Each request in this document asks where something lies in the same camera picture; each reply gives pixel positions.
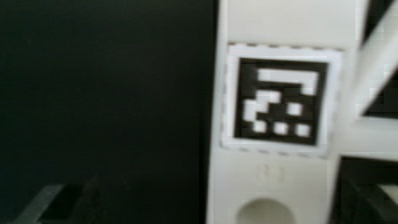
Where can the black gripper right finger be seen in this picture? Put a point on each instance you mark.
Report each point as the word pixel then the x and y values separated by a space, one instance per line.
pixel 367 206

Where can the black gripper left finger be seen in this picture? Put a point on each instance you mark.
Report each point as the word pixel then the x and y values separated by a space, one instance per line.
pixel 67 204

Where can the long white chair back post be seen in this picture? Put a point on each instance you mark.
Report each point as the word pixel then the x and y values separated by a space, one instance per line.
pixel 305 121

